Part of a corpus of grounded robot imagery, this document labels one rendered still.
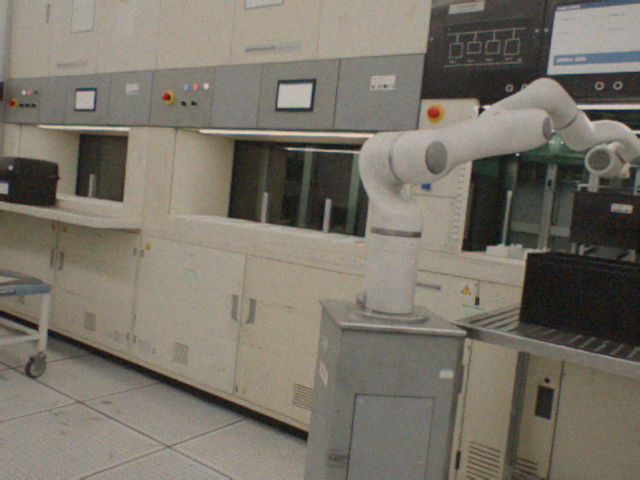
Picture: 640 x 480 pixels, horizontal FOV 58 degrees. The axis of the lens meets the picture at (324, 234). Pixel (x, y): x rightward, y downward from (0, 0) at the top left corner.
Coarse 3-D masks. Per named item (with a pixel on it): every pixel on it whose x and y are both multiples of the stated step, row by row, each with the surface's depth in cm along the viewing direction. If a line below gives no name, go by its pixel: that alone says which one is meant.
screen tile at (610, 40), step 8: (632, 8) 169; (608, 16) 172; (616, 16) 171; (624, 16) 170; (632, 16) 169; (608, 24) 172; (616, 24) 171; (624, 24) 170; (624, 32) 170; (632, 32) 169; (608, 40) 172; (616, 40) 171; (624, 40) 170; (632, 40) 169
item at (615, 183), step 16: (576, 192) 199; (592, 192) 196; (576, 208) 199; (592, 208) 196; (608, 208) 194; (624, 208) 191; (576, 224) 200; (592, 224) 197; (608, 224) 194; (624, 224) 191; (576, 240) 200; (592, 240) 197; (608, 240) 194; (624, 240) 192; (624, 256) 201
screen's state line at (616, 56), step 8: (560, 56) 180; (568, 56) 179; (576, 56) 178; (584, 56) 176; (592, 56) 175; (600, 56) 174; (608, 56) 172; (616, 56) 171; (624, 56) 170; (632, 56) 169; (552, 64) 182; (560, 64) 180; (568, 64) 179; (576, 64) 177
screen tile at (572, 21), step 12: (600, 12) 174; (564, 24) 180; (576, 24) 178; (588, 24) 176; (600, 24) 174; (564, 36) 180; (576, 36) 178; (588, 36) 176; (564, 48) 180; (576, 48) 178; (588, 48) 176
